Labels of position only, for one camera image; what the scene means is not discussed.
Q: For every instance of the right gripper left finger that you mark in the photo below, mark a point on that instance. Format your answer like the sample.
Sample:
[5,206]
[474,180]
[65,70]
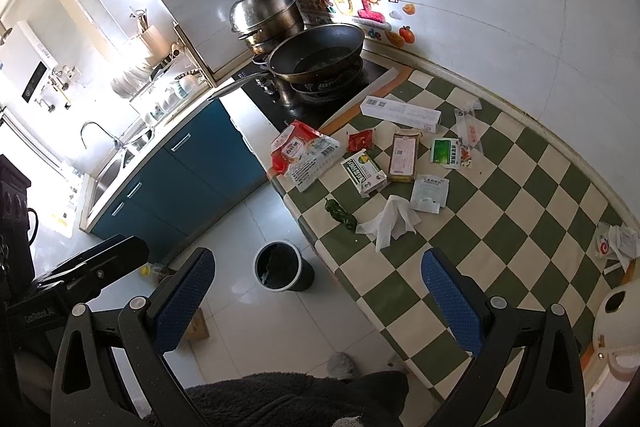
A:
[88,388]

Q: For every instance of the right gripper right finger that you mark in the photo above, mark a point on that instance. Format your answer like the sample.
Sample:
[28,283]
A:
[548,388]

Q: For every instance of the white tissue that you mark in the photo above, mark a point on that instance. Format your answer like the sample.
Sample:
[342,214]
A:
[395,220]

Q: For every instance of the pink yellow box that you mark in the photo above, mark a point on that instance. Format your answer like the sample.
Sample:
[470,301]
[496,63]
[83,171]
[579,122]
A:
[405,148]

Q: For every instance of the green white medicine box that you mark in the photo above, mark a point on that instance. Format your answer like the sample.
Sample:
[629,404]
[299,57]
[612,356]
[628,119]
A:
[364,173]

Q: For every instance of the red white plastic package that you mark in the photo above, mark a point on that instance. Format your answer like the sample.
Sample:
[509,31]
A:
[304,154]

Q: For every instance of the blue kitchen cabinets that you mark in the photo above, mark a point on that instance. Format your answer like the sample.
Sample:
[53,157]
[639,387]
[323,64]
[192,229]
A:
[181,187]

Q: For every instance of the grey round trash bin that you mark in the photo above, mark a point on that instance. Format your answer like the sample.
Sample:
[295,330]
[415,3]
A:
[279,266]

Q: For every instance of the white round appliance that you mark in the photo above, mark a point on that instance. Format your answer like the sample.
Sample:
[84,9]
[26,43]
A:
[612,373]

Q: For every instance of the black device on left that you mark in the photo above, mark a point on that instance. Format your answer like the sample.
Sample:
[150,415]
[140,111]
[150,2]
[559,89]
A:
[17,268]

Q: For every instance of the yellow capped oil bottle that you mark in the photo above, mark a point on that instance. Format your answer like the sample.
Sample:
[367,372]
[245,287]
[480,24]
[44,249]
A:
[155,272]

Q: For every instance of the cardboard box on floor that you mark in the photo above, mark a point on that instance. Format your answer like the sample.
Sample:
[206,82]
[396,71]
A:
[197,329]

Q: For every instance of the steel sink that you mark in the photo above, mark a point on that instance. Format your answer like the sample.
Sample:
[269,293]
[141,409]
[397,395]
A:
[119,162]

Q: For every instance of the white wrappers at edge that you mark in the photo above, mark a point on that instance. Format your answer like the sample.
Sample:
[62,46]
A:
[616,242]

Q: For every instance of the grey slipper left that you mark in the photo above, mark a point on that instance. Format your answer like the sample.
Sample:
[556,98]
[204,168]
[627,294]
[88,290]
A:
[341,366]

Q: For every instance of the white paper packet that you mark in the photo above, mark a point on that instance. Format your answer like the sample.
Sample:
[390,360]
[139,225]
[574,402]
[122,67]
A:
[429,194]

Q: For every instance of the dish rack with dishes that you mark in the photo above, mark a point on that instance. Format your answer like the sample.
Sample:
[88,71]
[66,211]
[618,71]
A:
[155,94]

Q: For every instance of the green white sachet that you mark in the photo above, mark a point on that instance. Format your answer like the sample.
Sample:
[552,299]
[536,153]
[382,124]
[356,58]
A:
[451,153]

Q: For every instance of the green white checkered mat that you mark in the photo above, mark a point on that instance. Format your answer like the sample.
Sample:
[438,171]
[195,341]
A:
[520,220]

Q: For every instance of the clear plastic wrapper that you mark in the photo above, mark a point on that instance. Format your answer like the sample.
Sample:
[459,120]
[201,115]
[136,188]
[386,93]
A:
[468,126]

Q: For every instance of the small red sachet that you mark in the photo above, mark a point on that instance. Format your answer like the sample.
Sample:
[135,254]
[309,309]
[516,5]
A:
[362,140]

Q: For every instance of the long white paper box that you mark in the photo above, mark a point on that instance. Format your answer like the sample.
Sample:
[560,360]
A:
[410,115]

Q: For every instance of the black gas stove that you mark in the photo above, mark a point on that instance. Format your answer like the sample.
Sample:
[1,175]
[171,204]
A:
[282,103]

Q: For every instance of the steel lidded pot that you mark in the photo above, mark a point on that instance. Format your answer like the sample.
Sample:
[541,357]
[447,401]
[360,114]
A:
[263,24]

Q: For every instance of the black wok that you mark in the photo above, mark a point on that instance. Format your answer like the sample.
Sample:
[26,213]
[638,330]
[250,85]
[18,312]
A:
[313,56]

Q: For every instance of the orange tomato magnet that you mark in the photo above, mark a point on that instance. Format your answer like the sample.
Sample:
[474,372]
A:
[407,34]

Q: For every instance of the colourful wall decorations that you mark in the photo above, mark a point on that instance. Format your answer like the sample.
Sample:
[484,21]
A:
[374,17]

